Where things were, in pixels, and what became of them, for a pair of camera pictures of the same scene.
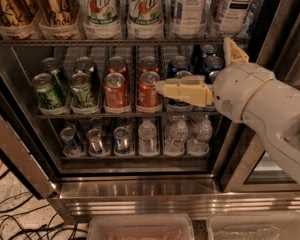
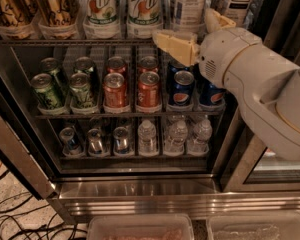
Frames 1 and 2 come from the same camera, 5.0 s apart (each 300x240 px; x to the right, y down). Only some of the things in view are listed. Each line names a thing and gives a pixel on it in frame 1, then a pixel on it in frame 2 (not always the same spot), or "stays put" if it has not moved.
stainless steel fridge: (73, 75) stays put
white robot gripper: (240, 90) -> (223, 52)
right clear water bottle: (202, 137) stays put
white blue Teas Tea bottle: (189, 9) stays put
